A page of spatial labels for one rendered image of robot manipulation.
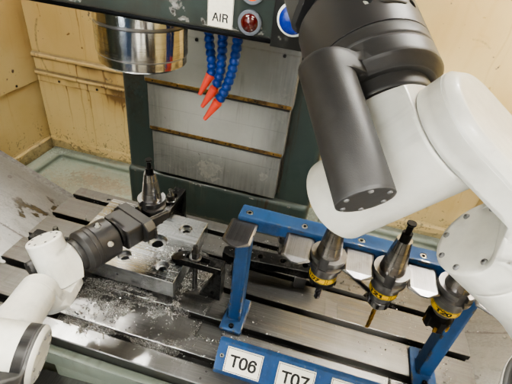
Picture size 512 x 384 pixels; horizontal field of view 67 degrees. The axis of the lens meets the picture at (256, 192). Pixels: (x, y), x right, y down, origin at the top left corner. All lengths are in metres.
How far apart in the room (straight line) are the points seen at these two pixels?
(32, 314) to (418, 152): 0.60
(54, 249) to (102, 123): 1.28
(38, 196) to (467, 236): 1.60
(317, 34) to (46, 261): 0.66
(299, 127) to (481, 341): 0.80
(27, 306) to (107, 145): 1.45
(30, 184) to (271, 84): 1.07
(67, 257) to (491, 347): 1.08
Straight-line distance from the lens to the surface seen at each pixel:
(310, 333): 0.99
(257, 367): 0.88
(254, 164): 1.29
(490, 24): 1.54
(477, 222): 0.32
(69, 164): 2.17
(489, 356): 1.28
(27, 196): 1.74
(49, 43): 2.02
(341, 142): 0.22
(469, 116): 0.23
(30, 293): 0.73
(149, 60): 0.70
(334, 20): 0.29
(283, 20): 0.45
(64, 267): 0.82
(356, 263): 0.71
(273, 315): 1.00
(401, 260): 0.69
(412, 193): 0.25
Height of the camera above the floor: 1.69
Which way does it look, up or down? 35 degrees down
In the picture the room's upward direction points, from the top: 7 degrees clockwise
